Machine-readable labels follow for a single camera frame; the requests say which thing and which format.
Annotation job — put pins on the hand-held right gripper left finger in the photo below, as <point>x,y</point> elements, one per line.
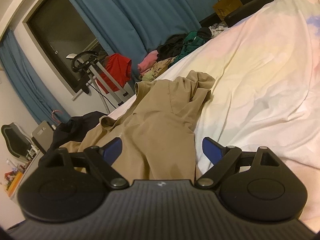
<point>112,151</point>

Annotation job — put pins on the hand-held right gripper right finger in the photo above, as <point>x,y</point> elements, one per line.
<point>212,150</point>

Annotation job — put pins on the beige shirt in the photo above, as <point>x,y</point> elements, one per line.
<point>155,120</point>

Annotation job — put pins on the dark navy garment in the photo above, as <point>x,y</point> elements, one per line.
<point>75,125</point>

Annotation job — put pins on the pink hanger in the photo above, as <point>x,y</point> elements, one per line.
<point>56,112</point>

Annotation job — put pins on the garment steamer stand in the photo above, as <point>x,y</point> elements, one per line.
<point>105,80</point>

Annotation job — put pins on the red garment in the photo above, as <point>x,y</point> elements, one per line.
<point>117,67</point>

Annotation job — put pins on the pastel bed sheet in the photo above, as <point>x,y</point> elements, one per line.
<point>262,80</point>

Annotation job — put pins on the pink garment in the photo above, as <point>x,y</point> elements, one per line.
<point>147,62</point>

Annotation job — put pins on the pale yellow garment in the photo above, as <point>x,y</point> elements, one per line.
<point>160,67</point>

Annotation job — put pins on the orange box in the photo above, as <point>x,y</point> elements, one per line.
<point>15,183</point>

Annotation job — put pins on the green garment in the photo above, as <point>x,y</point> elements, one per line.
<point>190,45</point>

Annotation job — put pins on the black garment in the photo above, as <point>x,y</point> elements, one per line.
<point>172,46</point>

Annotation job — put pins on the narrow blue curtain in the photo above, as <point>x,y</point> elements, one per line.
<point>22,80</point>

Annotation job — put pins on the white patterned cloth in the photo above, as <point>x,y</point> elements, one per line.
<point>218,28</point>

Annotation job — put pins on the dark window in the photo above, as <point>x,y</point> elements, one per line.
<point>57,30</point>

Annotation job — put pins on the black armchair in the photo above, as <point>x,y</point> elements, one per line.
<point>240,17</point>

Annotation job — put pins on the wide blue curtain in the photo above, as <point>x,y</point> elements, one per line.
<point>125,10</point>

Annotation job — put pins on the brown paper bag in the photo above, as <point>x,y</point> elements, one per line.
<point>226,6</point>

